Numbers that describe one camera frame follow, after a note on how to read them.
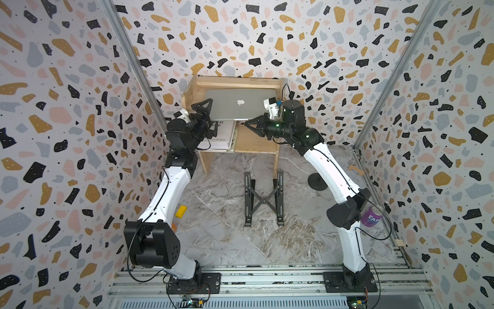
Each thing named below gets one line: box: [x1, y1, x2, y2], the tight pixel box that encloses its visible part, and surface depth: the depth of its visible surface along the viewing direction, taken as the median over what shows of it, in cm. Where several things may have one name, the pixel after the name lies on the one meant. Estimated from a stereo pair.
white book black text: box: [196, 119, 237, 154], surface depth 89 cm
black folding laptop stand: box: [244, 171, 285, 227], surface depth 92 cm
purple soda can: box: [360, 204, 385, 228], surface depth 85 cm
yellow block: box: [174, 204, 188, 219], surface depth 94 cm
